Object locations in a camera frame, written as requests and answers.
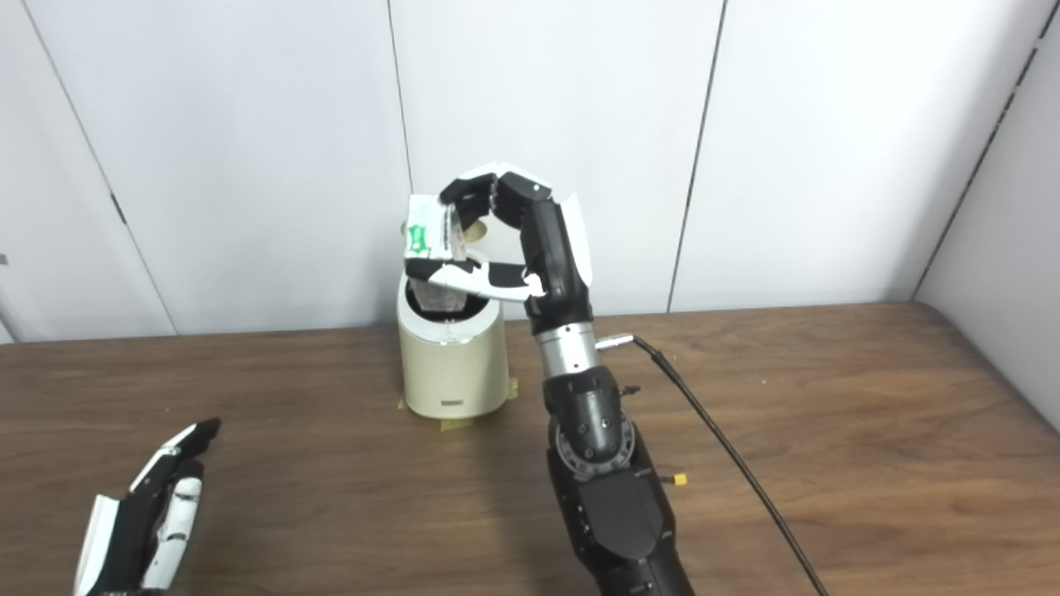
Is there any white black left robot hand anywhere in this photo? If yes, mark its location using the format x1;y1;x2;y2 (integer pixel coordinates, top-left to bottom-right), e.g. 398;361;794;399
73;418;222;596

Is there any white green milk carton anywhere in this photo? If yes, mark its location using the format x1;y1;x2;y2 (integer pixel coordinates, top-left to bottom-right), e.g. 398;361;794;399
403;195;470;312

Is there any cream-colored round bin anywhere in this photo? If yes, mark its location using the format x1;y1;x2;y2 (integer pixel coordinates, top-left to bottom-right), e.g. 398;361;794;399
397;273;509;420

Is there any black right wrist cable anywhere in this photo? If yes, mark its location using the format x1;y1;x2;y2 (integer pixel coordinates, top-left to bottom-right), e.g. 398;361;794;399
596;333;829;596

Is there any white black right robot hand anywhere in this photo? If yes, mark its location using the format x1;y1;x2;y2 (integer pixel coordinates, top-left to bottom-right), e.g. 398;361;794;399
404;161;595;336

